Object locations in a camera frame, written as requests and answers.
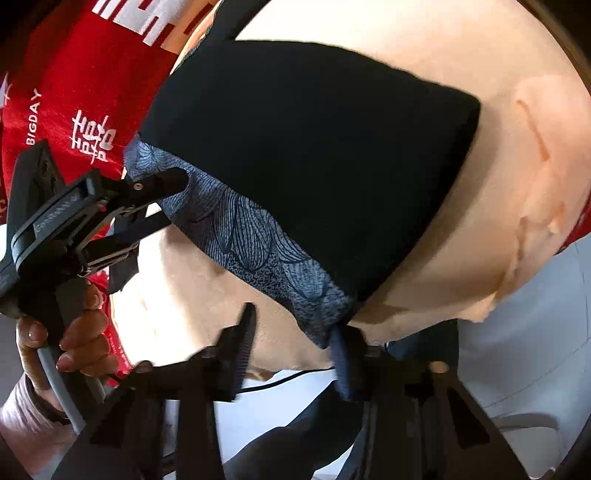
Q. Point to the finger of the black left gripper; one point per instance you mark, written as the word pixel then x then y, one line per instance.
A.
pixel 126 234
pixel 152 184

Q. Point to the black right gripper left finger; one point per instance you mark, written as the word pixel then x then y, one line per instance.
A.
pixel 161 420

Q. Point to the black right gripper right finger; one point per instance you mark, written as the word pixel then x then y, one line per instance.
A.
pixel 419 420

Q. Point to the black pants with blue trim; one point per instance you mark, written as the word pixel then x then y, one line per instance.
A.
pixel 313 171

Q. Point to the person left hand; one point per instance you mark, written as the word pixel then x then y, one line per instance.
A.
pixel 84 347

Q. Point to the red wedding sofa cover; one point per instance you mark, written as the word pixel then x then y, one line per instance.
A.
pixel 82 74

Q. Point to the cream seat cushion cover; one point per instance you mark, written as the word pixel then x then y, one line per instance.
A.
pixel 519 196

